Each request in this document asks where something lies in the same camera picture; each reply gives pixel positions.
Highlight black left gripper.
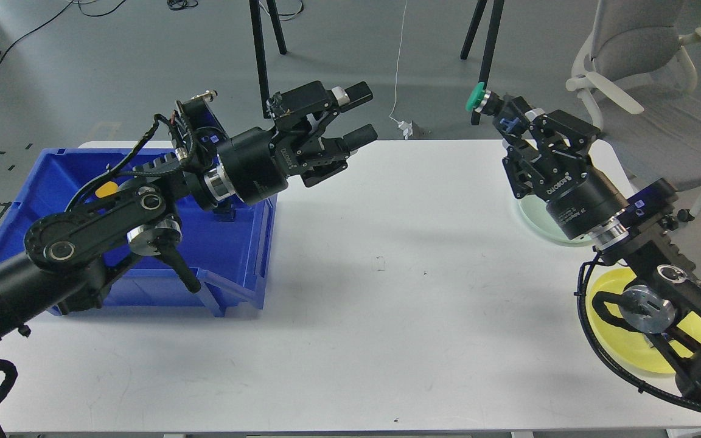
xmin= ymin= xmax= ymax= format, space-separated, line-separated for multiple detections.
xmin=203 ymin=81 xmax=378 ymax=205

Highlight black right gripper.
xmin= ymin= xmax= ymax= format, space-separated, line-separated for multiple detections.
xmin=499 ymin=97 xmax=627 ymax=238

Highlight green push button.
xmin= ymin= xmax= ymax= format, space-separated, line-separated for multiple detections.
xmin=466 ymin=82 xmax=529 ymax=137
xmin=211 ymin=199 xmax=237 ymax=223

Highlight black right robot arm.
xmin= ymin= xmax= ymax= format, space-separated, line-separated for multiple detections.
xmin=475 ymin=91 xmax=701 ymax=412

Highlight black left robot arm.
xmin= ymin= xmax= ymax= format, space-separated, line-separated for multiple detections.
xmin=0 ymin=81 xmax=377 ymax=437

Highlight light green plate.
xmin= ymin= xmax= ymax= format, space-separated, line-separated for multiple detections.
xmin=517 ymin=196 xmax=592 ymax=247

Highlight yellow plate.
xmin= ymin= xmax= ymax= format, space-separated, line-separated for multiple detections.
xmin=586 ymin=267 xmax=701 ymax=377

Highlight grey office chair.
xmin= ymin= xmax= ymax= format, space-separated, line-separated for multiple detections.
xmin=565 ymin=1 xmax=701 ymax=222

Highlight black tripod left legs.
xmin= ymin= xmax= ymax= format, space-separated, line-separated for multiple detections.
xmin=248 ymin=1 xmax=287 ymax=119

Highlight black tripod legs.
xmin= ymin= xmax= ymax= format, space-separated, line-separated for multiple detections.
xmin=248 ymin=1 xmax=287 ymax=119
xmin=459 ymin=0 xmax=505 ymax=126

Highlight black tripod right legs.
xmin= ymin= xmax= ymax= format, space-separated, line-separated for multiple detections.
xmin=459 ymin=0 xmax=505 ymax=126

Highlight blue plastic bin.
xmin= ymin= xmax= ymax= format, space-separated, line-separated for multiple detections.
xmin=0 ymin=148 xmax=276 ymax=317

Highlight white cable with plug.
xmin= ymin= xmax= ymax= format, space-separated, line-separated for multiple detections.
xmin=388 ymin=0 xmax=425 ymax=141

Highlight black floor cable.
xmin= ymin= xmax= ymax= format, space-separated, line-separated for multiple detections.
xmin=0 ymin=0 xmax=129 ymax=99

